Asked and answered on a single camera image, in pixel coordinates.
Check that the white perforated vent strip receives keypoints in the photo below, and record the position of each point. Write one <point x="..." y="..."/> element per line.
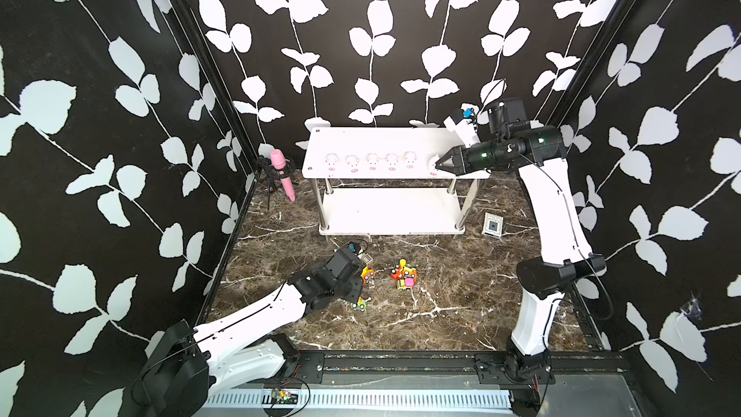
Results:
<point x="390" y="399"/>

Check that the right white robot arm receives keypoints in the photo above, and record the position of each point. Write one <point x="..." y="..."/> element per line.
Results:
<point x="536" y="153"/>

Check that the white square tag card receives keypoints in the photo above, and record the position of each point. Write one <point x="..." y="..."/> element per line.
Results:
<point x="493" y="225"/>

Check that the yellow orange dump truck toy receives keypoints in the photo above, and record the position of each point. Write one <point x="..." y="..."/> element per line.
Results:
<point x="368" y="275"/>

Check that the green cement mixer truck toy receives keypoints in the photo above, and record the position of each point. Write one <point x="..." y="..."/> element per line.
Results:
<point x="361" y="305"/>

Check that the small green circuit board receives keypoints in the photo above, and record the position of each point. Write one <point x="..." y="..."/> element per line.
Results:
<point x="283" y="397"/>

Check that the orange green dump truck toy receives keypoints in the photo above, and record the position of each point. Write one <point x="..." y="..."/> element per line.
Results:
<point x="410" y="272"/>

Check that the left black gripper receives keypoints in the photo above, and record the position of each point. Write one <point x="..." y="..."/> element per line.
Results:
<point x="356" y="289"/>

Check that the green pink toy car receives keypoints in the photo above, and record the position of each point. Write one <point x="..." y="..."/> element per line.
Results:
<point x="406" y="283"/>

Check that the white two-tier shelf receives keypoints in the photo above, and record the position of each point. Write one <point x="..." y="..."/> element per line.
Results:
<point x="381" y="181"/>

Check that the red toy car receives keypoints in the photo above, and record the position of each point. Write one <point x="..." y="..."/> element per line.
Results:
<point x="398" y="273"/>

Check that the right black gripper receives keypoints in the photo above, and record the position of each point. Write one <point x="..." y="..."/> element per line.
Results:
<point x="461" y="164"/>

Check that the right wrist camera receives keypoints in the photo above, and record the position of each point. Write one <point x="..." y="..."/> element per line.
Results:
<point x="465" y="122"/>

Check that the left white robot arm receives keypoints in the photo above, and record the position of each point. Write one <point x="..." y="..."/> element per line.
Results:
<point x="190" y="364"/>

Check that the pink microphone on stand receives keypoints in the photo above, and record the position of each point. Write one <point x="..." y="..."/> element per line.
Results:
<point x="279" y="174"/>

